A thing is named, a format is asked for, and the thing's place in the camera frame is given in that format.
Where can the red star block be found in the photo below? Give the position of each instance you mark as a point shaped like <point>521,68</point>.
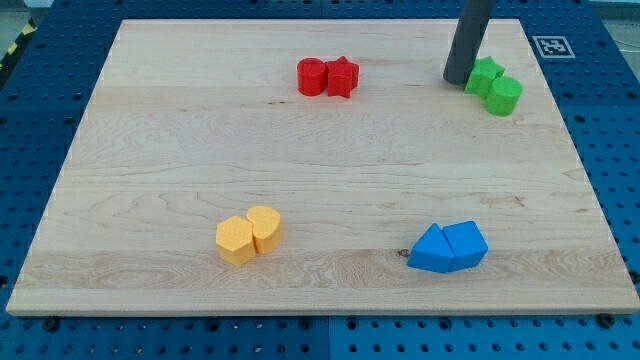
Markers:
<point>342,77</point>

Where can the green star block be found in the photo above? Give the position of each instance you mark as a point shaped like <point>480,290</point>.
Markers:
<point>484,72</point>

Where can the light wooden board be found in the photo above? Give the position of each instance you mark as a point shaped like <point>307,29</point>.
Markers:
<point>194,121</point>

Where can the yellow heart block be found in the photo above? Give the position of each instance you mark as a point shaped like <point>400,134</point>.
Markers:
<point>267,228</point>

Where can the yellow hexagon block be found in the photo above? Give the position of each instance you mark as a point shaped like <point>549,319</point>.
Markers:
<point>234,240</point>

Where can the red cylinder block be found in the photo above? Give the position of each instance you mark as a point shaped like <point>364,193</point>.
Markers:
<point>311,76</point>

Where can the blue triangle block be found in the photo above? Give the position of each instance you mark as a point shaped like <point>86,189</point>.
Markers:
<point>432,251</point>

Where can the blue cube block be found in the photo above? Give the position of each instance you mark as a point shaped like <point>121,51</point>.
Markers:
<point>467,244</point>

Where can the green cylinder block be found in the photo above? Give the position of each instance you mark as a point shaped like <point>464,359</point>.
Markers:
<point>503,96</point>

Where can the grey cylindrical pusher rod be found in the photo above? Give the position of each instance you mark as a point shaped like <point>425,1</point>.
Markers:
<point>467,39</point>

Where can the white fiducial marker tag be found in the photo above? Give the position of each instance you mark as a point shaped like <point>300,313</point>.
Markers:
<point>553,47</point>

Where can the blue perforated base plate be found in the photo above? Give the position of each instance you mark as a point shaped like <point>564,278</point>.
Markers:
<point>41,106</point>

